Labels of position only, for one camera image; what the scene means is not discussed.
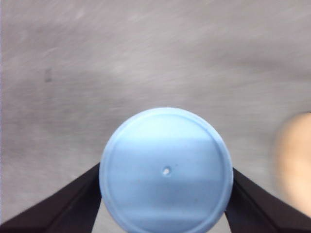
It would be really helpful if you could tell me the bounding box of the wooden mug tree stand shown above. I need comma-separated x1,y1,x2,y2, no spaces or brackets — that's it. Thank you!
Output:
277,112,311,215

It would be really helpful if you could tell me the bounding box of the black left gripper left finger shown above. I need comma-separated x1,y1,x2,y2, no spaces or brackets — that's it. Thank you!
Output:
0,163,102,233

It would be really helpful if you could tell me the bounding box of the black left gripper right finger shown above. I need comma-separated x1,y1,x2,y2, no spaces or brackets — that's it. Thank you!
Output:
225,168,311,233

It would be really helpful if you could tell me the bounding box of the blue cup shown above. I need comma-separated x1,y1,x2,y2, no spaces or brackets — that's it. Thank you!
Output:
99,106,234,233

